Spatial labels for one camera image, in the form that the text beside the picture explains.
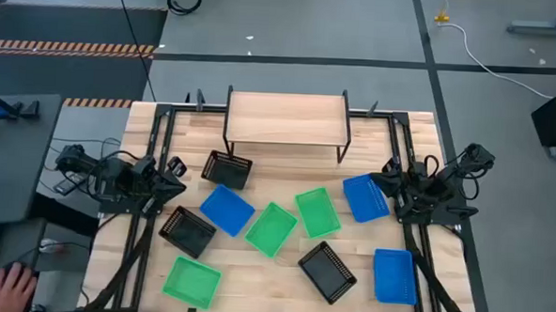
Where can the black power adapter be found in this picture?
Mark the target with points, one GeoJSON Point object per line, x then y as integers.
{"type": "Point", "coordinates": [67, 184]}

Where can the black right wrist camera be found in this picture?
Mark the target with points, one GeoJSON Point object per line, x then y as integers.
{"type": "Point", "coordinates": [390, 165]}

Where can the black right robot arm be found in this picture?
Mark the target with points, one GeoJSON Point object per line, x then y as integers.
{"type": "Point", "coordinates": [427, 191]}

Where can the wooden shelf black frame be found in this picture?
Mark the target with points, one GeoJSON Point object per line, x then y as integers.
{"type": "Point", "coordinates": [286, 119]}

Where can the grey metal table leg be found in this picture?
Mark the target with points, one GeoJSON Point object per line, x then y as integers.
{"type": "Point", "coordinates": [537, 30]}

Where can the black plastic basket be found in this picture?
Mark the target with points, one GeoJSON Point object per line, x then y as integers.
{"type": "Point", "coordinates": [327, 272]}
{"type": "Point", "coordinates": [227, 169]}
{"type": "Point", "coordinates": [187, 231]}

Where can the white orange plug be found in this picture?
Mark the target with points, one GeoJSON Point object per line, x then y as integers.
{"type": "Point", "coordinates": [48, 245]}

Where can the black aluminium table frame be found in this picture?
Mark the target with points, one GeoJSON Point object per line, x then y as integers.
{"type": "Point", "coordinates": [140, 272]}

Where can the blue plastic basket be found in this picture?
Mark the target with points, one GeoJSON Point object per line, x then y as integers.
{"type": "Point", "coordinates": [227, 210]}
{"type": "Point", "coordinates": [395, 276]}
{"type": "Point", "coordinates": [363, 199]}

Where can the green plastic basket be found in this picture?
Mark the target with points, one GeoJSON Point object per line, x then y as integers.
{"type": "Point", "coordinates": [191, 283]}
{"type": "Point", "coordinates": [318, 212]}
{"type": "Point", "coordinates": [271, 229]}

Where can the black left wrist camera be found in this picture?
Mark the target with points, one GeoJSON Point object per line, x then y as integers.
{"type": "Point", "coordinates": [177, 166]}

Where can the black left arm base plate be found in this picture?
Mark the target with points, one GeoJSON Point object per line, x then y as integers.
{"type": "Point", "coordinates": [116, 209]}

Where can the person's hand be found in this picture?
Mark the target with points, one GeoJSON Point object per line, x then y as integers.
{"type": "Point", "coordinates": [4, 292]}

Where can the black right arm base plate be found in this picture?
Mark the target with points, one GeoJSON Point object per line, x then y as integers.
{"type": "Point", "coordinates": [444, 219]}

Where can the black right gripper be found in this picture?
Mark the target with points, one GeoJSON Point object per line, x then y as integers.
{"type": "Point", "coordinates": [402, 192]}

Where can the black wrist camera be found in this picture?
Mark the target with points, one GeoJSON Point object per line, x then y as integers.
{"type": "Point", "coordinates": [177, 166]}
{"type": "Point", "coordinates": [390, 165]}

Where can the dark grey lower desk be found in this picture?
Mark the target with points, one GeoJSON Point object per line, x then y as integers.
{"type": "Point", "coordinates": [13, 238]}

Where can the dark grey side desk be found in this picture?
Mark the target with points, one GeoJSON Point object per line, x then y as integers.
{"type": "Point", "coordinates": [19, 163]}

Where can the black frame clamp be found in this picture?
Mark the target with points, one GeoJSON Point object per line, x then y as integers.
{"type": "Point", "coordinates": [187, 98]}
{"type": "Point", "coordinates": [372, 108]}
{"type": "Point", "coordinates": [200, 99]}

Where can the black computer mouse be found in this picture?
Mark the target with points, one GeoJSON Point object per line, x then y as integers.
{"type": "Point", "coordinates": [33, 277]}

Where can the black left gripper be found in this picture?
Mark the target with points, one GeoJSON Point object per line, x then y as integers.
{"type": "Point", "coordinates": [150, 190]}

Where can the black clamp lever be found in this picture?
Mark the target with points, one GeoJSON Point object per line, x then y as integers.
{"type": "Point", "coordinates": [463, 211]}

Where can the black floor mat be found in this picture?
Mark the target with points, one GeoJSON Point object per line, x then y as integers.
{"type": "Point", "coordinates": [77, 25]}

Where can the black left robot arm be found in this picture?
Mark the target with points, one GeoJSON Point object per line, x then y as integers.
{"type": "Point", "coordinates": [117, 182]}

